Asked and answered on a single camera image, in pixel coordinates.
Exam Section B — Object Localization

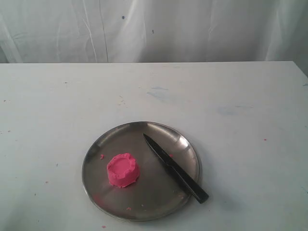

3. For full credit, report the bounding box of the black kitchen knife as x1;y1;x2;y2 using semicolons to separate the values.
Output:
143;134;209;204

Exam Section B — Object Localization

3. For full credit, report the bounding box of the round stainless steel plate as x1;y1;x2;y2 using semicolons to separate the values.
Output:
82;121;200;221

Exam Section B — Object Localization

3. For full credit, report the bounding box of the white backdrop curtain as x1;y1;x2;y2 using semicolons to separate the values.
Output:
0;0;308;64

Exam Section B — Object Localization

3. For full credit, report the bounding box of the pink dough lump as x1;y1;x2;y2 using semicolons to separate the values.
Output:
107;153;140;188

